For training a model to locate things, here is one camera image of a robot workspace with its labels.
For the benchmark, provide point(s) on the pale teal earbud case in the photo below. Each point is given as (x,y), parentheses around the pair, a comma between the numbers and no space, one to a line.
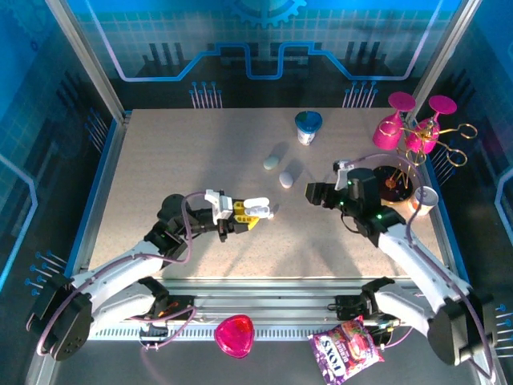
(271,163)

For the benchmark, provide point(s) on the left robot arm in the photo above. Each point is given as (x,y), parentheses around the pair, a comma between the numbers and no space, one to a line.
(116,272)

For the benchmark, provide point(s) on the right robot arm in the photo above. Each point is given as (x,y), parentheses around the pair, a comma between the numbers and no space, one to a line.
(417,260)

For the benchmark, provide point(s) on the white oval earbud case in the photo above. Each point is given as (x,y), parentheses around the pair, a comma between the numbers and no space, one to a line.
(285,180)

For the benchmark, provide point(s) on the pink wine glass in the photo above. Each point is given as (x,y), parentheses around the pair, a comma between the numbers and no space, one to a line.
(386,134)
(422,138)

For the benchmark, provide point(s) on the drink can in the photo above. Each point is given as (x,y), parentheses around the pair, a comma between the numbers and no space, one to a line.
(426,196)

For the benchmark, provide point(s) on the white cup with blue lid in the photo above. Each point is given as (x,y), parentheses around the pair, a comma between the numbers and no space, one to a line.
(308,122)

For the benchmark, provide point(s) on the pink heart-shaped container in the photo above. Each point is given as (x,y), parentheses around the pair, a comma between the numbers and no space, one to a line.
(234,335)

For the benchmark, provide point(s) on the slotted metal strip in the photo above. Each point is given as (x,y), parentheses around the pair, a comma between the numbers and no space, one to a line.
(280,333)

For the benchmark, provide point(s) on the purple candy bag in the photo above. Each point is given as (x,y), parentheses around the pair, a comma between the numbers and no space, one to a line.
(344,351)

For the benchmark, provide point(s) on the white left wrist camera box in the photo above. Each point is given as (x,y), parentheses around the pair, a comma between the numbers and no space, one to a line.
(218,204)

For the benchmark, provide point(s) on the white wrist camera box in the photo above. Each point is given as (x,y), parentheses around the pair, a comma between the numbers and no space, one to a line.
(218,204)
(342,176)

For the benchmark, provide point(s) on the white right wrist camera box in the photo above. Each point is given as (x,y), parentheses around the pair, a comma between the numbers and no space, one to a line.
(342,176)

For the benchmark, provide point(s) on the aluminium rail base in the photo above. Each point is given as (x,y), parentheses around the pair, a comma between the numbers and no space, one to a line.
(260,305)

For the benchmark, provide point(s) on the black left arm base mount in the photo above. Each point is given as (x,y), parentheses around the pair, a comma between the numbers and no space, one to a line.
(180,310)

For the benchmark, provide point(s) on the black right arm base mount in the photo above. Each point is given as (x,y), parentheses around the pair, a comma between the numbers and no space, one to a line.
(348,309)

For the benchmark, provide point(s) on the aluminium frame post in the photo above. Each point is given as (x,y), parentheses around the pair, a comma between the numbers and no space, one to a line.
(93,64)
(445,52)

